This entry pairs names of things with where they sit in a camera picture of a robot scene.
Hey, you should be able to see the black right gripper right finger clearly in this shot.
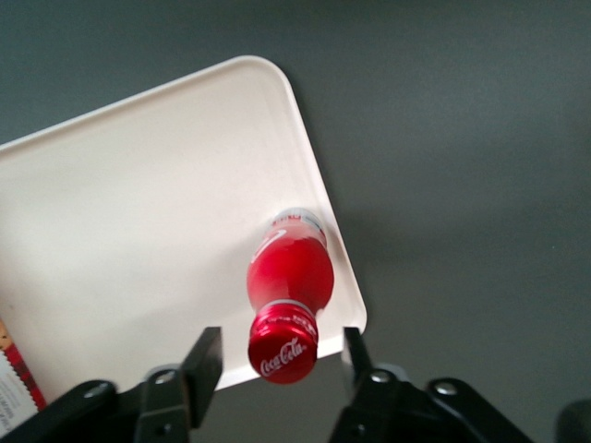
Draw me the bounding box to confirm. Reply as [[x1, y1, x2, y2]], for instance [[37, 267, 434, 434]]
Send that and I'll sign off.
[[326, 326, 537, 443]]

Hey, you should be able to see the red plaid snack packet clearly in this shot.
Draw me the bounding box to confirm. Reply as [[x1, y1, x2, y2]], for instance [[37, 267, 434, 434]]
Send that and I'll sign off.
[[0, 317, 48, 435]]

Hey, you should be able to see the red coke bottle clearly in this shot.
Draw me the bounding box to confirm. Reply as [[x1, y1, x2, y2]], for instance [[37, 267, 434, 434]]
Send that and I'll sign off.
[[246, 207, 335, 385]]

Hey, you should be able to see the white plastic tray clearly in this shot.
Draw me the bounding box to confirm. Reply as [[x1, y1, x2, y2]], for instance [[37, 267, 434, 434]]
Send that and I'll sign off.
[[0, 54, 368, 410]]

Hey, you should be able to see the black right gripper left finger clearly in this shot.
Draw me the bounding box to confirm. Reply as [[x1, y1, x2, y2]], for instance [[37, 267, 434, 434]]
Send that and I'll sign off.
[[0, 326, 224, 443]]

